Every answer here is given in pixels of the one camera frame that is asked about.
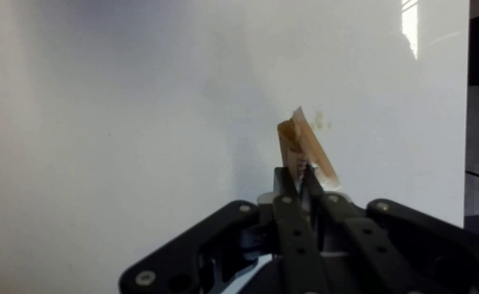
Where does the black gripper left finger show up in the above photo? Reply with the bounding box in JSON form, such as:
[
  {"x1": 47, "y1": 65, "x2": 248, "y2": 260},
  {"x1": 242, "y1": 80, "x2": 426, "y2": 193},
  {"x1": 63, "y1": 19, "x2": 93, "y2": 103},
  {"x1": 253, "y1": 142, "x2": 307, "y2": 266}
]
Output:
[{"x1": 119, "y1": 166, "x2": 330, "y2": 294}]

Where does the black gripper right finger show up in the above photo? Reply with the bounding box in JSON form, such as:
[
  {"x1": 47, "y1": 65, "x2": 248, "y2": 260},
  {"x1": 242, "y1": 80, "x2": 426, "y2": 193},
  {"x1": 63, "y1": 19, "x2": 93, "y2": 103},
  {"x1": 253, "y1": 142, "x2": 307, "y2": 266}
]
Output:
[{"x1": 302, "y1": 162, "x2": 479, "y2": 294}]

